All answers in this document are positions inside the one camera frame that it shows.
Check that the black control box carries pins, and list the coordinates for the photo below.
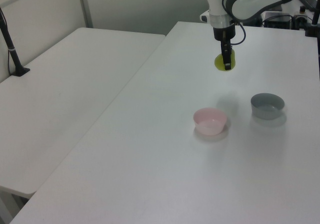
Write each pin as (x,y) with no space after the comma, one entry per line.
(277,20)

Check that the grey plastic bowl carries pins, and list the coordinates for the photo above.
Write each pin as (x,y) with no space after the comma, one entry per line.
(267,106)

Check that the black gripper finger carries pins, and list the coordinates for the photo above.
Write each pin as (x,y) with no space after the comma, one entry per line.
(226,57)

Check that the black camera pole with base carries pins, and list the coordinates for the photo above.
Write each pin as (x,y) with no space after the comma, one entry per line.
(11,52)

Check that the white side table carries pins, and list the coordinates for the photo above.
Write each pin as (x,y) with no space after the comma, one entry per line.
(70,89)

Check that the pink plastic bowl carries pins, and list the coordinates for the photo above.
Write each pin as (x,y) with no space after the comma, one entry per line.
(210,121)

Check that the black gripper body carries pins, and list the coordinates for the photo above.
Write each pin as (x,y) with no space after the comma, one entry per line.
(224,33)

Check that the grey partition post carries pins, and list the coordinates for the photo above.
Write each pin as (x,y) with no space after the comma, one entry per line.
(85,5)

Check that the grey background equipment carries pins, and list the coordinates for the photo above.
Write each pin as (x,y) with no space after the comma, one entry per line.
(300,17)

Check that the black clamped camera pole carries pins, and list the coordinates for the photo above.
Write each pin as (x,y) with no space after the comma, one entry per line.
(313,22)

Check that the green pear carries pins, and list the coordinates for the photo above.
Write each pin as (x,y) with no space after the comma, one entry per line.
(219,63)

